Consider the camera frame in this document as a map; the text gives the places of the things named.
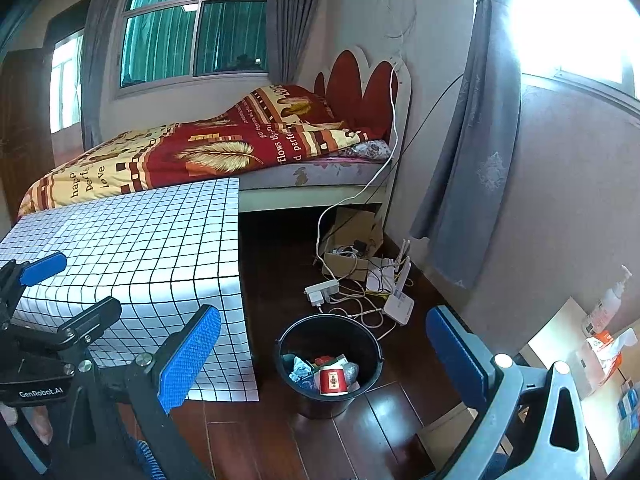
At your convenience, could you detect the white lotion bottle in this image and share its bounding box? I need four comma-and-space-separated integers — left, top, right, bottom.
582, 264, 633, 337

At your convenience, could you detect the small white box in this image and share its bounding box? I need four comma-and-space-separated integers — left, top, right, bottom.
576, 347, 611, 396

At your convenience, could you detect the white cable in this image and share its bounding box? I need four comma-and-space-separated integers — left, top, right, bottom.
316, 57, 401, 266

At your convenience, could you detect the small blue box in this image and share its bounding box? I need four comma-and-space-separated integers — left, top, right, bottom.
616, 385, 640, 423

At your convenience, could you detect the red scalloped headboard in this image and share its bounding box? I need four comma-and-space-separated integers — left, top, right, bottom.
313, 45, 413, 141

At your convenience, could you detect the floral pillow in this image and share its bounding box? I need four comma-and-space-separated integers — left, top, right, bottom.
345, 140, 393, 161

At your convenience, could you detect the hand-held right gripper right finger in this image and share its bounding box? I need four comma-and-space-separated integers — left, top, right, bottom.
426, 305, 592, 480

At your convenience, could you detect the white power strip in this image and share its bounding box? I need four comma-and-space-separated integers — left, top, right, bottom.
305, 280, 341, 307

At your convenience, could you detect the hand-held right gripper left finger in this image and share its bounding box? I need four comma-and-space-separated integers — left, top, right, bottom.
60, 304, 222, 480

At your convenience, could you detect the grey patterned curtain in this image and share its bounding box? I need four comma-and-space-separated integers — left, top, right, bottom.
410, 0, 523, 291

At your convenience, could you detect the checkered cloth table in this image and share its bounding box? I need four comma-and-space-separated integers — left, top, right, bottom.
0, 177, 261, 403

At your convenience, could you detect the black cable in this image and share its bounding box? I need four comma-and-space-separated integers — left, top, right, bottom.
330, 72, 466, 241

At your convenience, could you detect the white and red carton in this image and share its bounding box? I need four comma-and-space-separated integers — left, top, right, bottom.
318, 364, 349, 397

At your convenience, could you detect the orange tissue packet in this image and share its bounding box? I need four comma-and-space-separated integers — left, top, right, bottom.
582, 327, 640, 381

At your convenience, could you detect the blue striped slipper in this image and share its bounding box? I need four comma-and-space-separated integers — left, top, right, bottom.
134, 439, 166, 480

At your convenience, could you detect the white router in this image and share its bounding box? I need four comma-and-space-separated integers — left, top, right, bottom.
382, 240, 416, 325

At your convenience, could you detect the brown wooden door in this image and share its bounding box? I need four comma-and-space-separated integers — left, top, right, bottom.
0, 47, 56, 221

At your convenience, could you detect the small bright window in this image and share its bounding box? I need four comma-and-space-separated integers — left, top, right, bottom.
50, 30, 86, 133

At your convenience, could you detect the person's left hand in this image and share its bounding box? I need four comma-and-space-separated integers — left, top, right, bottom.
0, 402, 53, 447

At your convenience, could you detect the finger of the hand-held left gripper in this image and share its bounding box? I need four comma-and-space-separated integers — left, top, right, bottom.
54, 296, 123, 352
0, 251, 69, 332

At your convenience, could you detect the bed with red blanket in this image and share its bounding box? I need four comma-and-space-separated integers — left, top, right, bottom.
17, 84, 391, 218

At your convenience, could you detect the bed with floral mattress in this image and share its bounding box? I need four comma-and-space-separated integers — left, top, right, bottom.
239, 137, 401, 213

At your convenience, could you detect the cardboard box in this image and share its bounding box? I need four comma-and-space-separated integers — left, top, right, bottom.
320, 207, 383, 281

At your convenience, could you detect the white modem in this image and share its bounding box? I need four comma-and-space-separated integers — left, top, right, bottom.
366, 257, 397, 295

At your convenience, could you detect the black plastic bucket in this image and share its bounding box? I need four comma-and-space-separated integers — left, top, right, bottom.
275, 314, 385, 420

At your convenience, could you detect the window with green curtain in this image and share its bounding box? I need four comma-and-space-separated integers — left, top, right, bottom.
119, 0, 271, 91

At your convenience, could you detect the light wooden desk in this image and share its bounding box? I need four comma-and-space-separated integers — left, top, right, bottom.
527, 296, 640, 476

